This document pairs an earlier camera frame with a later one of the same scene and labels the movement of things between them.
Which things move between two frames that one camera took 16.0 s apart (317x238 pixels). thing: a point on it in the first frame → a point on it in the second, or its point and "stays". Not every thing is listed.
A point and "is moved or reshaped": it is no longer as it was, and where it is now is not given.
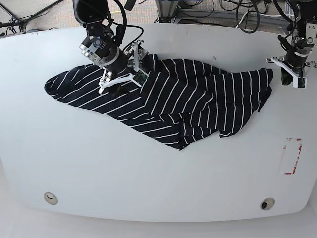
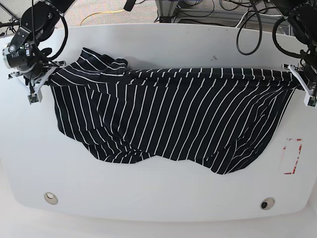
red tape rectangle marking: (284, 148) stays
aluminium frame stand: (165, 9) stays
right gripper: (295, 59) → (309, 65)
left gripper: (110, 57) → (26, 60)
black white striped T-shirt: (181, 103) is moved or reshaped
